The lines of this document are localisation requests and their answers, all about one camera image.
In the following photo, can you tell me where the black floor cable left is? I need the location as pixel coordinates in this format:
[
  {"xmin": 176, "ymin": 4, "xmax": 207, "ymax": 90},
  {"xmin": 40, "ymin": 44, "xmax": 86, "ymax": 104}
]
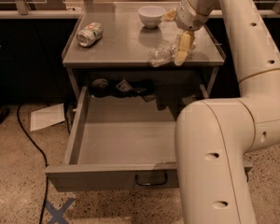
[{"xmin": 16, "ymin": 103, "xmax": 50, "ymax": 224}]

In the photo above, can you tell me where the black drawer handle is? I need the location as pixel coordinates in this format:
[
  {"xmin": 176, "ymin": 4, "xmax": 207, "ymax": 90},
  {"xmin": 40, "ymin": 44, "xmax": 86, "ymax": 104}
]
[{"xmin": 134, "ymin": 172, "xmax": 168, "ymax": 187}]

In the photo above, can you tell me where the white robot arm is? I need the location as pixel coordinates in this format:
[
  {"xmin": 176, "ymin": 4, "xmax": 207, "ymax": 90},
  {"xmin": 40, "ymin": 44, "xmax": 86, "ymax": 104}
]
[{"xmin": 175, "ymin": 0, "xmax": 280, "ymax": 224}]

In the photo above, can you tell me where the blue tape cross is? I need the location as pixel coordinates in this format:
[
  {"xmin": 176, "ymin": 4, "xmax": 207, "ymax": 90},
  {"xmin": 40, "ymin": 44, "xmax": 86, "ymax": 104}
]
[{"xmin": 45, "ymin": 198, "xmax": 75, "ymax": 224}]

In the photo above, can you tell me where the white ceramic bowl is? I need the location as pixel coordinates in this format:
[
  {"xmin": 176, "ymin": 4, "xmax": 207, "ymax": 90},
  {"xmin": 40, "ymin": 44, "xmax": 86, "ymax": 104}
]
[{"xmin": 138, "ymin": 6, "xmax": 166, "ymax": 28}]

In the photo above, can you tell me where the clear plastic water bottle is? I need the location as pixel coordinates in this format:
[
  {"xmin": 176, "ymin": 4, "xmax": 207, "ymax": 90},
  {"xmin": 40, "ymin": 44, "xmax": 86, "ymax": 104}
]
[{"xmin": 148, "ymin": 42, "xmax": 196, "ymax": 67}]

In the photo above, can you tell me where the grey metal table cabinet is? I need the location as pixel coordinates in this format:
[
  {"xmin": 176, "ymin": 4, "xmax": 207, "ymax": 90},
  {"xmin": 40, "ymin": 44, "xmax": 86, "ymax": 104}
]
[{"xmin": 61, "ymin": 1, "xmax": 227, "ymax": 98}]

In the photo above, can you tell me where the grey metal drawer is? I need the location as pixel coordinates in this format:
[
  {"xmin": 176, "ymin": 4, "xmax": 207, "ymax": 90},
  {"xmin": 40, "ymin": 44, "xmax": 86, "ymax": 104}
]
[{"xmin": 45, "ymin": 84, "xmax": 253, "ymax": 193}]

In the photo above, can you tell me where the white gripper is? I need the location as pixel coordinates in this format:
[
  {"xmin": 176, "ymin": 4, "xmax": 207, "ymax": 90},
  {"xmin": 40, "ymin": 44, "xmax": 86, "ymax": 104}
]
[{"xmin": 161, "ymin": 0, "xmax": 209, "ymax": 66}]

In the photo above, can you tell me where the white paper sheet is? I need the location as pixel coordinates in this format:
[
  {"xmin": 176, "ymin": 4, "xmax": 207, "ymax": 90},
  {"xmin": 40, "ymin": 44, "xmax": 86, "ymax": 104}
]
[{"xmin": 30, "ymin": 104, "xmax": 65, "ymax": 132}]

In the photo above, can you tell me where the black bundle with tag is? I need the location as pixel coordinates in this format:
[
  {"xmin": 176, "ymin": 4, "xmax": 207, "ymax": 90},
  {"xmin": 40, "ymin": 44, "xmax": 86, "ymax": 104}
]
[{"xmin": 88, "ymin": 78, "xmax": 154, "ymax": 98}]

